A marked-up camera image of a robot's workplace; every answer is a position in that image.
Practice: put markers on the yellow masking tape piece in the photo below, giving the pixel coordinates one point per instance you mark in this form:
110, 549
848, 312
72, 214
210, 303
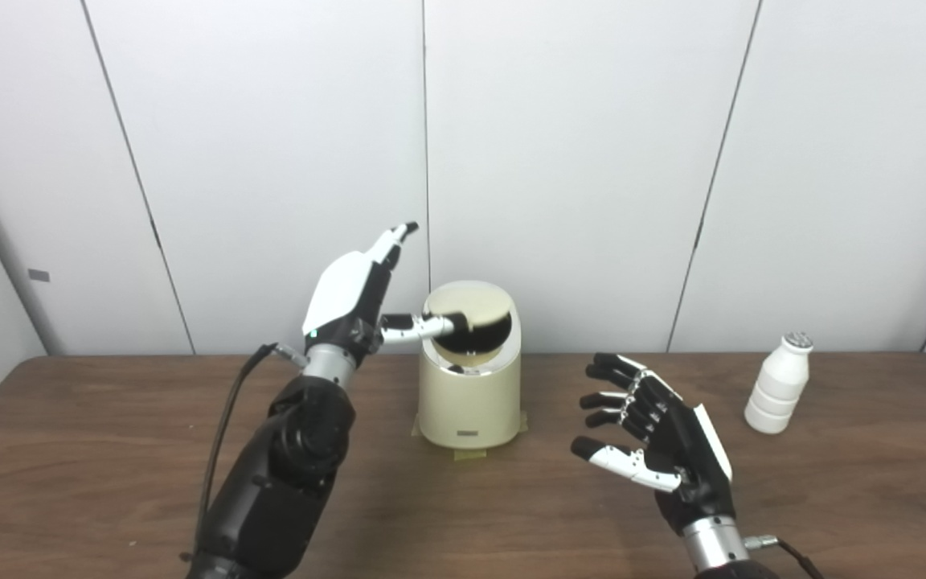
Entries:
469, 454
416, 425

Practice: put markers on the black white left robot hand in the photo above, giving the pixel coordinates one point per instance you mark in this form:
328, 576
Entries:
346, 293

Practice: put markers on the small white plastic bottle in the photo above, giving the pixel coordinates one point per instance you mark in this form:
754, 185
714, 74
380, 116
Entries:
779, 386

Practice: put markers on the small gray wall tag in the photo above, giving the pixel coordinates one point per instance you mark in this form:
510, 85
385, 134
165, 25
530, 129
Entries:
38, 275

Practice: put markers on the round cream bin lid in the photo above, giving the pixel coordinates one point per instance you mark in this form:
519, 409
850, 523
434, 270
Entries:
483, 310

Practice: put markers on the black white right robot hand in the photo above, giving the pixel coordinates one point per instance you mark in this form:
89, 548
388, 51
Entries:
684, 450

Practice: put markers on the cream-colored bin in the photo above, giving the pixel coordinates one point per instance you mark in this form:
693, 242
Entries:
469, 406

